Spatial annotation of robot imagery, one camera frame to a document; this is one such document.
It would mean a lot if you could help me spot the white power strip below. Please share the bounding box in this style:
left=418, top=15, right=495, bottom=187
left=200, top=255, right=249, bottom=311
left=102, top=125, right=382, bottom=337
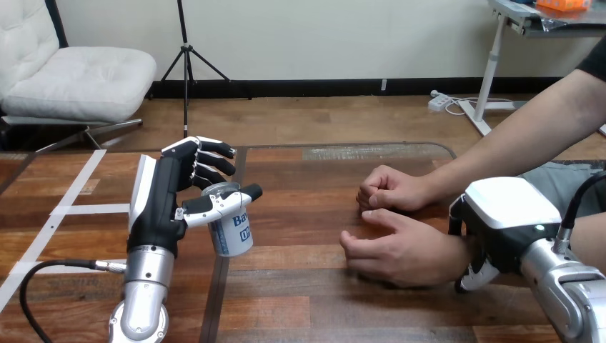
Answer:
left=427, top=90, right=454, bottom=113

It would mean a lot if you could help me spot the person's hand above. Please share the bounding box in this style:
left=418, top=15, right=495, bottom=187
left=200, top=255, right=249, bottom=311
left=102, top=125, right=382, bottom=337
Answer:
left=339, top=208, right=475, bottom=289
left=355, top=164, right=437, bottom=213

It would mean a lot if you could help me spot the person's body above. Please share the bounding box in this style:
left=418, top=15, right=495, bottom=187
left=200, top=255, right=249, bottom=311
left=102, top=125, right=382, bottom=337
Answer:
left=518, top=35, right=606, bottom=219

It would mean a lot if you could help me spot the person's forearm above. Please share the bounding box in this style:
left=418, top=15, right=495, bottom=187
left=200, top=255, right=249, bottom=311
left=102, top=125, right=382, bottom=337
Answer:
left=569, top=212, right=606, bottom=277
left=423, top=68, right=606, bottom=202

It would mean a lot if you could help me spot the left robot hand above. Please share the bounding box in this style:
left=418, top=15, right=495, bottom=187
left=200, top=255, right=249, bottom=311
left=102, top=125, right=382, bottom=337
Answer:
left=126, top=136, right=264, bottom=259

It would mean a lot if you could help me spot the tangle of cables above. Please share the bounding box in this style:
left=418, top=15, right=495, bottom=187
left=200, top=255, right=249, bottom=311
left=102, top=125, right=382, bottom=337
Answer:
left=444, top=96, right=516, bottom=117

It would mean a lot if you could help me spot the foil sheet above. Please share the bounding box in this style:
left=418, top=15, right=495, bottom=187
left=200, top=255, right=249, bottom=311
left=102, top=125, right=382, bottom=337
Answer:
left=492, top=0, right=606, bottom=33

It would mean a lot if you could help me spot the black cable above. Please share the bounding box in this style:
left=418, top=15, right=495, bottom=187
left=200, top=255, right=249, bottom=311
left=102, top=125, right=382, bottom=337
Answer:
left=552, top=171, right=606, bottom=255
left=19, top=259, right=128, bottom=343

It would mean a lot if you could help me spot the orange thing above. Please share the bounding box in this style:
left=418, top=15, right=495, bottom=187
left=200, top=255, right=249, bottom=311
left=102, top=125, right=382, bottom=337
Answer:
left=535, top=0, right=593, bottom=13

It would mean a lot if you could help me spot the white desk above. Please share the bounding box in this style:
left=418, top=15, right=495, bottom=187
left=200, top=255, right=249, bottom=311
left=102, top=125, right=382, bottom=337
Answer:
left=457, top=0, right=606, bottom=138

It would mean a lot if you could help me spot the black tripod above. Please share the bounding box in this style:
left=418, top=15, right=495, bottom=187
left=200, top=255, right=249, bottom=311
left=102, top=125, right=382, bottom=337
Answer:
left=145, top=0, right=253, bottom=139

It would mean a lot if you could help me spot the white cushioned chair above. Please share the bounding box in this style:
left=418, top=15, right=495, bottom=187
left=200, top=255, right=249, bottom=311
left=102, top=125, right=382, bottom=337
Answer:
left=0, top=0, right=158, bottom=154

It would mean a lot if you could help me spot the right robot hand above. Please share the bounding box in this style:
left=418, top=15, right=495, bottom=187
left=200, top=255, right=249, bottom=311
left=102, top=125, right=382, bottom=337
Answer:
left=447, top=177, right=563, bottom=294

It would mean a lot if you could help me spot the white and blue drink can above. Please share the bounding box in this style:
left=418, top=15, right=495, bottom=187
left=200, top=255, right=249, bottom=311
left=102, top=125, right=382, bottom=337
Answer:
left=201, top=182, right=254, bottom=258

